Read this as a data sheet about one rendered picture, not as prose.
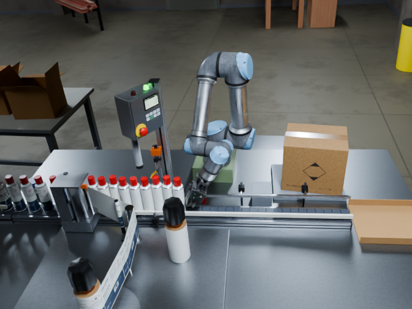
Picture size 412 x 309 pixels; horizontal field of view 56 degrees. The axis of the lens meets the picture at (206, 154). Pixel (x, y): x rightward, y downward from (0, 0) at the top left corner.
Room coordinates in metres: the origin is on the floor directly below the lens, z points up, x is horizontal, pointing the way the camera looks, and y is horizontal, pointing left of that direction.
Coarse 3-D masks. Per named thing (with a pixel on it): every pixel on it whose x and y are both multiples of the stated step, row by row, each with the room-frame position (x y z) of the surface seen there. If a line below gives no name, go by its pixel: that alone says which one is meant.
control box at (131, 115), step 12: (144, 84) 1.62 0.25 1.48; (120, 96) 1.51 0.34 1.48; (144, 96) 1.51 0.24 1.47; (120, 108) 1.50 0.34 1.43; (132, 108) 1.46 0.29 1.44; (156, 108) 1.55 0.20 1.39; (120, 120) 1.51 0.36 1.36; (132, 120) 1.46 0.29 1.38; (144, 120) 1.50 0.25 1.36; (156, 120) 1.55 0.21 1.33; (132, 132) 1.46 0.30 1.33
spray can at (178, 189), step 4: (176, 180) 1.42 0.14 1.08; (180, 180) 1.44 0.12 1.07; (176, 184) 1.42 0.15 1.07; (180, 184) 1.43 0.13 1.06; (172, 188) 1.43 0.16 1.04; (176, 188) 1.42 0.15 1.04; (180, 188) 1.42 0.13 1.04; (176, 192) 1.41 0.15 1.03; (180, 192) 1.42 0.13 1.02; (176, 196) 1.41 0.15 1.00; (180, 196) 1.41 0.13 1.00; (184, 196) 1.43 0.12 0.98; (184, 200) 1.43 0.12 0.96; (184, 204) 1.42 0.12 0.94
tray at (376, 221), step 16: (352, 208) 1.42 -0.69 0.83; (368, 208) 1.42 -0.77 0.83; (384, 208) 1.41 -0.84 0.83; (400, 208) 1.40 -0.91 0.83; (368, 224) 1.31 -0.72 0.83; (384, 224) 1.30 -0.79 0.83; (400, 224) 1.29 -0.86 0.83; (368, 240) 1.20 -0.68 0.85; (384, 240) 1.19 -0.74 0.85; (400, 240) 1.18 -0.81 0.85
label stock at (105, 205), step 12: (84, 192) 1.47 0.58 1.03; (96, 192) 1.43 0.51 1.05; (96, 204) 1.44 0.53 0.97; (108, 204) 1.39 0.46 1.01; (120, 204) 1.34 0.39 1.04; (108, 216) 1.40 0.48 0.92; (120, 216) 1.33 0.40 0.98; (132, 216) 1.24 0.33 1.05; (132, 228) 1.21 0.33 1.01; (132, 240) 1.18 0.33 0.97; (132, 252) 1.15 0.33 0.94
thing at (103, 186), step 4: (100, 176) 1.50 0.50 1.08; (100, 180) 1.48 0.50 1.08; (104, 180) 1.48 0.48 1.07; (100, 184) 1.48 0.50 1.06; (104, 184) 1.48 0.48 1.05; (108, 184) 1.50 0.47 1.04; (100, 188) 1.47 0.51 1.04; (104, 188) 1.47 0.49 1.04; (108, 188) 1.48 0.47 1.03; (104, 192) 1.47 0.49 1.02; (108, 192) 1.48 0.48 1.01
